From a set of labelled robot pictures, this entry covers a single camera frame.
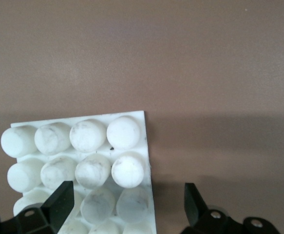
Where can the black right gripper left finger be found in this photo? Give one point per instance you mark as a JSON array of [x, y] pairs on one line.
[[56, 207]]

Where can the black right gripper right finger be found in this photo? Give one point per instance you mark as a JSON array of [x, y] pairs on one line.
[[193, 207]]

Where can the brown paper table cover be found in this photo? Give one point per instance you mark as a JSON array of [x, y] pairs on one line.
[[156, 61]]

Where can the white studded base plate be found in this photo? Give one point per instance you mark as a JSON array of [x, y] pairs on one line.
[[122, 136]]

